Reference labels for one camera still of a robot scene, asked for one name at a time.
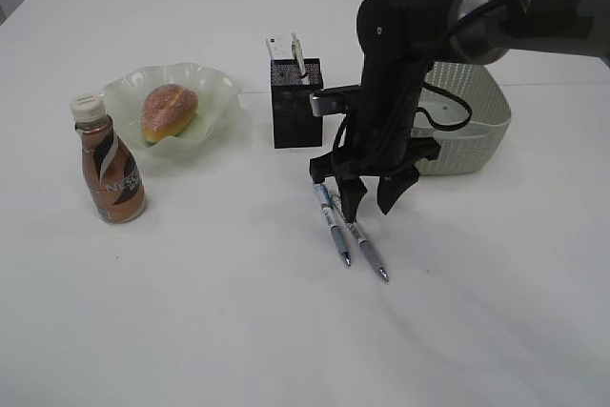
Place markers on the pale green plastic basket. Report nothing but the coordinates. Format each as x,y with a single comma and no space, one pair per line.
468,137

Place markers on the sugared bread roll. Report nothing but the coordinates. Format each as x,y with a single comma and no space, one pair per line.
167,111

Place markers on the grey patterned pen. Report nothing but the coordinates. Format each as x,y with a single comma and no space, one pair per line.
363,243

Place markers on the yellow green pen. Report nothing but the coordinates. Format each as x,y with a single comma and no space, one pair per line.
299,59

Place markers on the brown coffee drink bottle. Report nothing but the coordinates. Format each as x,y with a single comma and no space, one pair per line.
109,169

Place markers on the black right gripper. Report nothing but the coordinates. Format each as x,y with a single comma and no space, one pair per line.
375,139

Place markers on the pale green wavy plate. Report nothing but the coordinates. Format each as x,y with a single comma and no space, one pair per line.
217,103

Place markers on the black mesh pen holder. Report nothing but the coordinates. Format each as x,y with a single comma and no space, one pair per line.
294,124

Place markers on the clear plastic ruler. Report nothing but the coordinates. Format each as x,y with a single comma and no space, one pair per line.
280,47

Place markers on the blue grey pen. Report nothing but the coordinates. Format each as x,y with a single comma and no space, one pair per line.
329,214

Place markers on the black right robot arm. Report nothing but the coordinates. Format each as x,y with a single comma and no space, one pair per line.
401,41

